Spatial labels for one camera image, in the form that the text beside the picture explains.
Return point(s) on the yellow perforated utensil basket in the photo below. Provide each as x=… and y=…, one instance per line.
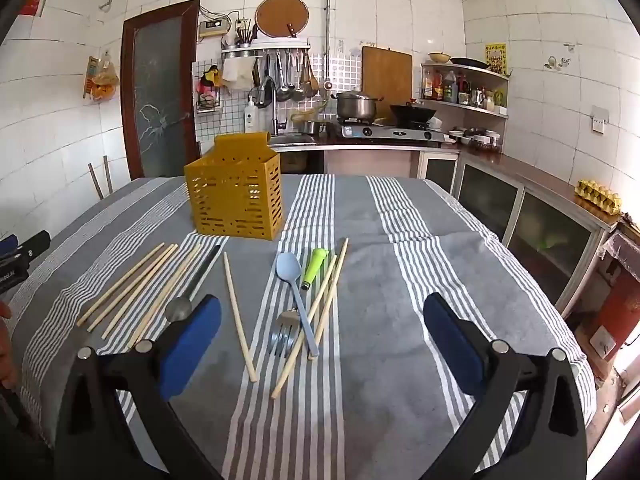
x=235, y=195

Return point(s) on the red box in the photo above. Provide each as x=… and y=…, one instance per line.
x=620, y=315

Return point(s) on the row of hanging kitchen utensils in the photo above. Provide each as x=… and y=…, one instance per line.
x=285, y=77

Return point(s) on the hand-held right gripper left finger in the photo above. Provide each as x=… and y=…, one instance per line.
x=192, y=340

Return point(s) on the yellow wall poster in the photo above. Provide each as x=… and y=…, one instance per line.
x=495, y=58

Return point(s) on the black wok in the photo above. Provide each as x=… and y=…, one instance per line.
x=412, y=112

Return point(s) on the yellow wall device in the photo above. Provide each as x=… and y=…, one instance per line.
x=215, y=26

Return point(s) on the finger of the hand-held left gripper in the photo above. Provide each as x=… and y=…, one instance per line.
x=32, y=246

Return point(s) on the white soap dispenser bottle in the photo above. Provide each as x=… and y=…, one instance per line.
x=250, y=117

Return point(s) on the metal wall shelf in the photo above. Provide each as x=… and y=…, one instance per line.
x=265, y=48

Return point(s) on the black pan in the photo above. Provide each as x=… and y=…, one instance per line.
x=468, y=63

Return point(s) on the light blue spoon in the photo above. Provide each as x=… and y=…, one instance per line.
x=288, y=266

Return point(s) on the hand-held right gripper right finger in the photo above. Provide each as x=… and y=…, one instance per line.
x=452, y=345

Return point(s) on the row of condiment bottles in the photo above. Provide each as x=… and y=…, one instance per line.
x=450, y=87

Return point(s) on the rectangular wooden cutting board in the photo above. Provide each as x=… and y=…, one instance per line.
x=387, y=77

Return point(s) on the steel cooking pot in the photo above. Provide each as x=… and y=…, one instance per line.
x=355, y=106

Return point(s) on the person's left hand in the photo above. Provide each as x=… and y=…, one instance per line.
x=4, y=350

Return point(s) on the brown door with frosted glass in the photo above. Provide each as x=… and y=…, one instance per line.
x=157, y=95

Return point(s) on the steel kitchen faucet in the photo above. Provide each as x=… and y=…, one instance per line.
x=275, y=110

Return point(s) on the orange hanging bag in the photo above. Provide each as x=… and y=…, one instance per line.
x=104, y=80

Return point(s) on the yellow egg tray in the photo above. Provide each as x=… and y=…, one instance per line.
x=597, y=195

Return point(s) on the white hanging cloth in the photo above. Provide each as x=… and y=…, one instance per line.
x=237, y=72

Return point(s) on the cluster of bowls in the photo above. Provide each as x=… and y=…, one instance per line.
x=475, y=139

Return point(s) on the corner wall shelf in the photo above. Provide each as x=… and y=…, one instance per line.
x=467, y=105

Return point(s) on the kitchen counter cabinet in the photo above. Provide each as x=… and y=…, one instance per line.
x=500, y=180

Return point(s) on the vertical wall pipe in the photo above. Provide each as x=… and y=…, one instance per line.
x=327, y=15

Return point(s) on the wooden stick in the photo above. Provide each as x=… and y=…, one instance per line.
x=108, y=175
x=95, y=180

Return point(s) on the beige bowl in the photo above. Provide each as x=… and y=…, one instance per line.
x=439, y=57

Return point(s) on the steel gas stove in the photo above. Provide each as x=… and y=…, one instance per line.
x=392, y=133

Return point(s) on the grey striped tablecloth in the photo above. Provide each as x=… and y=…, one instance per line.
x=390, y=270

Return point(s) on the round wooden board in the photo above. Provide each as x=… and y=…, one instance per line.
x=282, y=16

